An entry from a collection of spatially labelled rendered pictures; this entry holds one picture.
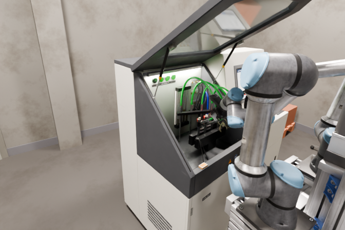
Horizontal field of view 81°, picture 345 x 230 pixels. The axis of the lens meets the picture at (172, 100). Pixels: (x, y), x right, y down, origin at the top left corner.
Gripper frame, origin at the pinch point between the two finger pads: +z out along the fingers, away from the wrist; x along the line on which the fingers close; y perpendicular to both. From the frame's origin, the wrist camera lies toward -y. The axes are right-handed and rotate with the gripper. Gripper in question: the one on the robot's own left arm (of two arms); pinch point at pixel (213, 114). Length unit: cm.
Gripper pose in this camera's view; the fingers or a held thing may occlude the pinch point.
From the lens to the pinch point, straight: 135.0
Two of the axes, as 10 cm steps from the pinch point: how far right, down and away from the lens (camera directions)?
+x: 9.1, -3.1, 2.6
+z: -1.2, 4.1, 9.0
